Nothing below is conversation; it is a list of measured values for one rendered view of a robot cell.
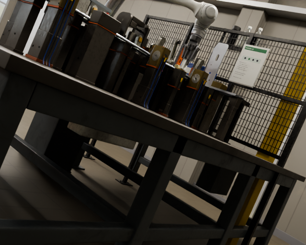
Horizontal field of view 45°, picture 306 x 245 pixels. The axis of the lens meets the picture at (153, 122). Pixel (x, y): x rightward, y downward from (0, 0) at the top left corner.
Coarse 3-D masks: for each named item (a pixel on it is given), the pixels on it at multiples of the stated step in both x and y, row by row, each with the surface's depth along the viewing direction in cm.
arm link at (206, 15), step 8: (168, 0) 240; (176, 0) 234; (184, 0) 230; (192, 0) 229; (192, 8) 229; (200, 8) 226; (208, 8) 222; (216, 8) 224; (200, 16) 227; (208, 16) 223; (216, 16) 226; (208, 24) 234
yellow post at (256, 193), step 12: (300, 60) 258; (300, 72) 255; (300, 84) 253; (288, 96) 257; (300, 96) 257; (276, 120) 258; (288, 120) 256; (276, 132) 255; (264, 144) 259; (264, 156) 257; (264, 180) 261; (252, 192) 256; (252, 204) 260; (240, 216) 257; (228, 240) 258
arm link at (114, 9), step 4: (108, 0) 271; (112, 0) 268; (116, 0) 267; (120, 0) 267; (124, 0) 270; (108, 4) 271; (112, 4) 269; (116, 4) 269; (120, 4) 271; (112, 8) 271; (116, 8) 272; (104, 12) 275; (112, 12) 274; (116, 12) 277; (112, 16) 277
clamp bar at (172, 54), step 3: (174, 39) 257; (174, 42) 257; (177, 42) 257; (180, 42) 256; (174, 45) 256; (177, 45) 259; (171, 48) 257; (174, 48) 258; (171, 51) 256; (174, 51) 258; (171, 54) 256; (174, 54) 258; (168, 57) 257; (171, 57) 258
